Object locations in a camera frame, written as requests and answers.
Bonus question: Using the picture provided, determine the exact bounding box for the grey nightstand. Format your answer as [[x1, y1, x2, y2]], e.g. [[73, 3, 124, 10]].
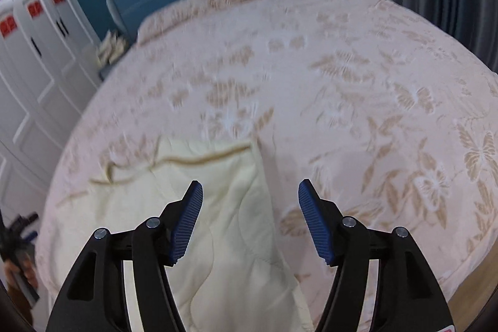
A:
[[98, 59, 116, 83]]

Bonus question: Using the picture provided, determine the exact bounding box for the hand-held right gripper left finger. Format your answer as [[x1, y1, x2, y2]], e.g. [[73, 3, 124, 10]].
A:
[[47, 180, 204, 332]]

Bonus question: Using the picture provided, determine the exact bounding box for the white wardrobe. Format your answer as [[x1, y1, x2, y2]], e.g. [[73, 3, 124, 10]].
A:
[[0, 0, 102, 202]]

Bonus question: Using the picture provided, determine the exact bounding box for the pile of beige cloths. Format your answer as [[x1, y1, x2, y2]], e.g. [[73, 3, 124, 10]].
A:
[[96, 30, 130, 67]]

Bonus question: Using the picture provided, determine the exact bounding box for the person's left hand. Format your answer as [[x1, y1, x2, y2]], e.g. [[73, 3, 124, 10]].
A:
[[5, 254, 40, 292]]

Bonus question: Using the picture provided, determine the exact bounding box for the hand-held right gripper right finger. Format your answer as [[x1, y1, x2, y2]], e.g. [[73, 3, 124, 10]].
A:
[[298, 179, 454, 332]]

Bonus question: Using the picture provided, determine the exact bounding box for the cream quilted jacket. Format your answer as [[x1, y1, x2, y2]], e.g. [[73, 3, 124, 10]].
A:
[[56, 139, 314, 332]]

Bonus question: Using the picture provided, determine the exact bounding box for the pink floral bedspread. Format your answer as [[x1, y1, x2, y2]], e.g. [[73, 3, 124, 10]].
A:
[[36, 0, 498, 332]]

